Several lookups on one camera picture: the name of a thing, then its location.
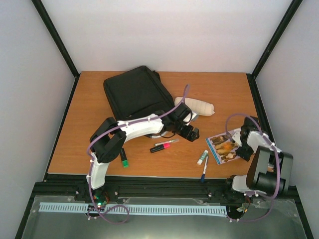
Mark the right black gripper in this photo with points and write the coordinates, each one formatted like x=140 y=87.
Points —
x=245 y=155

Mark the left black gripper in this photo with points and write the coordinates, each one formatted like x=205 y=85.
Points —
x=192 y=137

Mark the purple dog picture book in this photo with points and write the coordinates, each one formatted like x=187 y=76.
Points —
x=222 y=148

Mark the black student bag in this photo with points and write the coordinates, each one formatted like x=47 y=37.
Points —
x=137 y=93

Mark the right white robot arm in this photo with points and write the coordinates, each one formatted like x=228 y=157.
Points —
x=270 y=170

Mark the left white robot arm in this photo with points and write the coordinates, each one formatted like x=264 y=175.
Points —
x=108 y=140

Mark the slim white pen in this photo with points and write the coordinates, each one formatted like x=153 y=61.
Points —
x=166 y=142

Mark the white glue stick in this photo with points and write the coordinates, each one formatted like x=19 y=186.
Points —
x=202 y=157

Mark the cream quilted pencil case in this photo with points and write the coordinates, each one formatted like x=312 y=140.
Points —
x=200 y=107

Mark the pink highlighter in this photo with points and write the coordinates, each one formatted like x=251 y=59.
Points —
x=160 y=147

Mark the blue whiteboard marker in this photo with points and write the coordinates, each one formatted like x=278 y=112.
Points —
x=205 y=169

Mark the green highlighter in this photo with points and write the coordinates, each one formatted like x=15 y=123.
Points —
x=124 y=159

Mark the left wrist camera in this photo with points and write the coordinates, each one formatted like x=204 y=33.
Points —
x=193 y=117

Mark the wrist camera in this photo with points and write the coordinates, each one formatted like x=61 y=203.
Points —
x=193 y=117
x=235 y=136

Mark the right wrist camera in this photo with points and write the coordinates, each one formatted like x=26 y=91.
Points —
x=235 y=136

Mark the right black frame post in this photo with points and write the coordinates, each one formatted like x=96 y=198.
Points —
x=283 y=24

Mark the black frame post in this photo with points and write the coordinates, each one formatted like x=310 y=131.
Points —
x=46 y=19
x=283 y=24

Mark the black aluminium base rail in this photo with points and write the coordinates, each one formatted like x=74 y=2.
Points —
x=116 y=189

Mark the light blue cable duct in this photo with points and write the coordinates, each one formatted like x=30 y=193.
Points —
x=137 y=210

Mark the left black frame post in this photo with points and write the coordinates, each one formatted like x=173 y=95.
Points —
x=46 y=19

